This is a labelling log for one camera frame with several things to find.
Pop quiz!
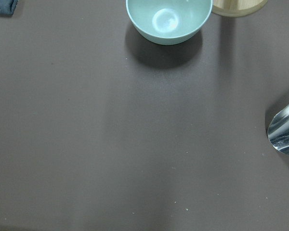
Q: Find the dark blue-grey cloth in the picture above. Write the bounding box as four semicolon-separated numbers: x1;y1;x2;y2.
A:
0;0;18;16

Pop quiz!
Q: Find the stainless steel scoop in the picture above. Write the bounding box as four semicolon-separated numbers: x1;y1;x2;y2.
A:
267;104;289;155

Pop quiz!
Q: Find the mint green bowl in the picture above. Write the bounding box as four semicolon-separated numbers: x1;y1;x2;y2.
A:
125;0;213;45

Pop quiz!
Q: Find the round wooden container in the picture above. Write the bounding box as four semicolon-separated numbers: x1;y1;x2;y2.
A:
212;0;268;17

